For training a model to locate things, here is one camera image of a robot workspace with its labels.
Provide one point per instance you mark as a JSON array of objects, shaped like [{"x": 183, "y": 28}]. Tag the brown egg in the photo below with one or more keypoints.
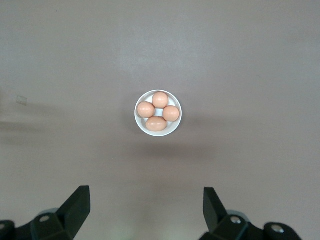
[
  {"x": 160, "y": 100},
  {"x": 146, "y": 110},
  {"x": 156, "y": 123},
  {"x": 171, "y": 113}
]

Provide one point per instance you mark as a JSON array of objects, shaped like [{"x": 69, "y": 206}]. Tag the white round bowl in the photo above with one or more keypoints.
[{"x": 143, "y": 127}]

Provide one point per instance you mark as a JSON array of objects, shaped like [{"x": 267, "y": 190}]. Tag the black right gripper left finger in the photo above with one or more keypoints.
[{"x": 75, "y": 212}]

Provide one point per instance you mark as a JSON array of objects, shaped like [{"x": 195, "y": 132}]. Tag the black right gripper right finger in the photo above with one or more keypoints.
[{"x": 215, "y": 215}]

